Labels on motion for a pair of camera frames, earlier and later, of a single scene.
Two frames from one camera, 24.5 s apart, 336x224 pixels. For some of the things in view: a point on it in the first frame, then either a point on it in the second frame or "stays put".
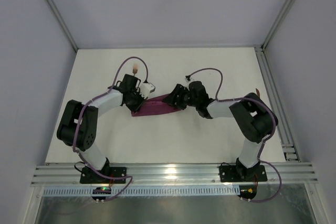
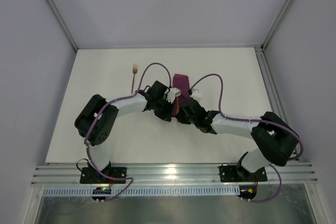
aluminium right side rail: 289,150 stays put
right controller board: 248,192 stays put
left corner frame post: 54,9 stays put
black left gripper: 137,100 to 165,111
